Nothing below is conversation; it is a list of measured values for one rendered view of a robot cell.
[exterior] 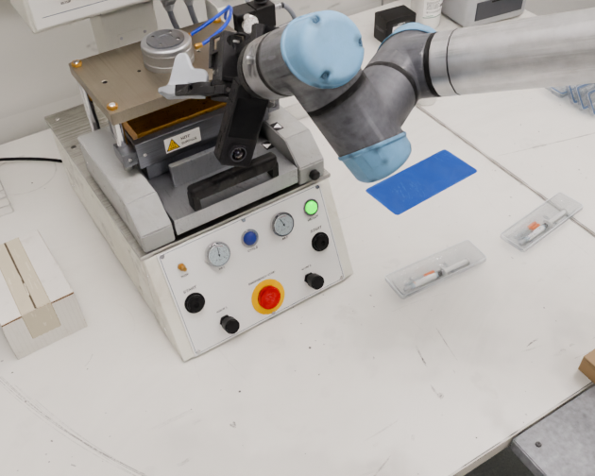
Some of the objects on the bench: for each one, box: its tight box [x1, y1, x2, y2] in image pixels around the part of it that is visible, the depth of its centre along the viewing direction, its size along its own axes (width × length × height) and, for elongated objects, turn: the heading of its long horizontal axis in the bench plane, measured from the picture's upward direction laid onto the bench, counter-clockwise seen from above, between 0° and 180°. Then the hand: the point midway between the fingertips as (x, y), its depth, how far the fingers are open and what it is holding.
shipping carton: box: [0, 230, 87, 360], centre depth 112 cm, size 19×13×9 cm
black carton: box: [374, 5, 417, 43], centre depth 170 cm, size 6×9×7 cm
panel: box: [156, 182, 346, 357], centre depth 108 cm, size 2×30×19 cm, turn 125°
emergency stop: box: [258, 285, 281, 310], centre depth 110 cm, size 2×4×4 cm, turn 125°
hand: (209, 102), depth 96 cm, fingers open, 14 cm apart
